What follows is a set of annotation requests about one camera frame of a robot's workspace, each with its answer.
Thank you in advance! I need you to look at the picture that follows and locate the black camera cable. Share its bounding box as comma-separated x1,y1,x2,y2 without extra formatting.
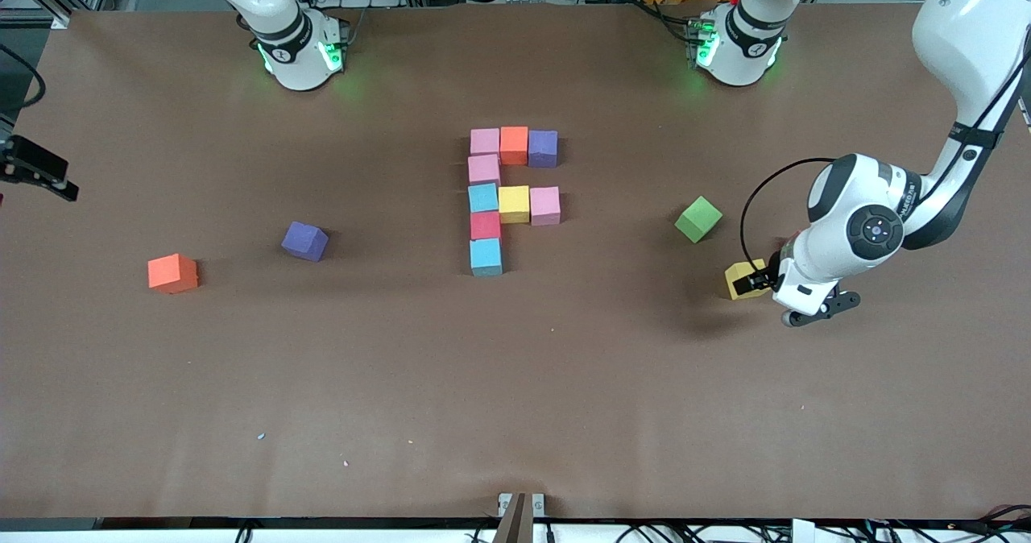
739,157,836,268
0,42,47,110

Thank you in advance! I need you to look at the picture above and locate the green foam cube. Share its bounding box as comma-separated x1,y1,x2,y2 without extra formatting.
674,196,724,244

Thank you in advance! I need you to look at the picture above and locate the purple foam cube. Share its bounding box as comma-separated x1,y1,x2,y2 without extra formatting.
528,131,560,168
281,221,330,263

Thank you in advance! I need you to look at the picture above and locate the black left camera cable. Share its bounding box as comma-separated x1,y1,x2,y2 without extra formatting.
739,157,836,268

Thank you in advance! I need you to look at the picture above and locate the black right camera cable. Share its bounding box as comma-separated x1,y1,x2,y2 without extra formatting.
0,42,47,110

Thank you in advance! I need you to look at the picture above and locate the yellow foam cube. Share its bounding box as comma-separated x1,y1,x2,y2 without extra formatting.
725,259,768,301
498,186,531,225

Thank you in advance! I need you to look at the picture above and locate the brown mount post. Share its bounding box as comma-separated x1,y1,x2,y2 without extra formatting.
493,492,535,543

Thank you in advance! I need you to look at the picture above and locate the metal clamp bracket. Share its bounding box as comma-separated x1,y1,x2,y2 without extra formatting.
497,491,547,520

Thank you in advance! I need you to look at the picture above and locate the orange foam cube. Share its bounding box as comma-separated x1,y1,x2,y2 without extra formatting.
147,253,200,295
499,126,530,167

